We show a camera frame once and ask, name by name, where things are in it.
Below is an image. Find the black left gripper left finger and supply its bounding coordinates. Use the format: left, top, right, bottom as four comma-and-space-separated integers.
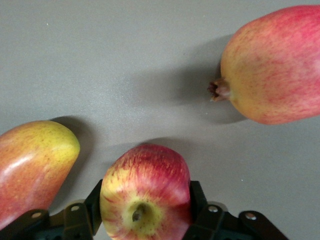
0, 178, 104, 240

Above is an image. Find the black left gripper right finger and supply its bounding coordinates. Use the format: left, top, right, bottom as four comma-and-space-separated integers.
181, 180, 291, 240

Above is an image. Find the red yellow apple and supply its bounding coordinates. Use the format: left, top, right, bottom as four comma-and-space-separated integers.
99, 143, 195, 240

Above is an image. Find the red yellow mango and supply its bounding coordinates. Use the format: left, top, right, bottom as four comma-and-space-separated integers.
0, 120, 81, 231

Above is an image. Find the red pomegranate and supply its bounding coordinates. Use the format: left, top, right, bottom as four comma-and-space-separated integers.
207, 4, 320, 126

